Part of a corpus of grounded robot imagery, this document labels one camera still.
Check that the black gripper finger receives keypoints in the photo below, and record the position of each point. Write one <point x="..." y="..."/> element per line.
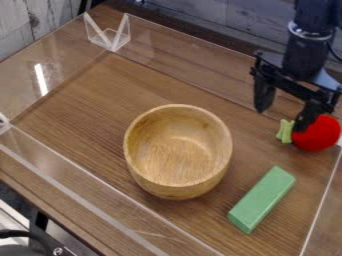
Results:
<point x="313" y="109"/>
<point x="263" y="93"/>

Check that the wooden bowl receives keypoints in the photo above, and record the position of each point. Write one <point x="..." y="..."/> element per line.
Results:
<point x="178" y="150"/>

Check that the red plush tomato toy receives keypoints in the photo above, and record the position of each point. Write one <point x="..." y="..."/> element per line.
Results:
<point x="319" y="136"/>

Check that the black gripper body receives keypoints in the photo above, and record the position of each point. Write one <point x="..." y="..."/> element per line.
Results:
<point x="321" y="87"/>

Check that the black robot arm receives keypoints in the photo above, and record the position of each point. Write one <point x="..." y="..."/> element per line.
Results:
<point x="298" y="72"/>

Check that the black metal frame bracket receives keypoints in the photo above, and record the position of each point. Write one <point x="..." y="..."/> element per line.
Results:
<point x="52" y="246"/>

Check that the green rectangular block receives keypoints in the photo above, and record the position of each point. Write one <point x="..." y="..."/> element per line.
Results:
<point x="260" y="199"/>

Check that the clear acrylic table barrier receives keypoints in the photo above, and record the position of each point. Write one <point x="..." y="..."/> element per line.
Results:
<point x="69" y="96"/>

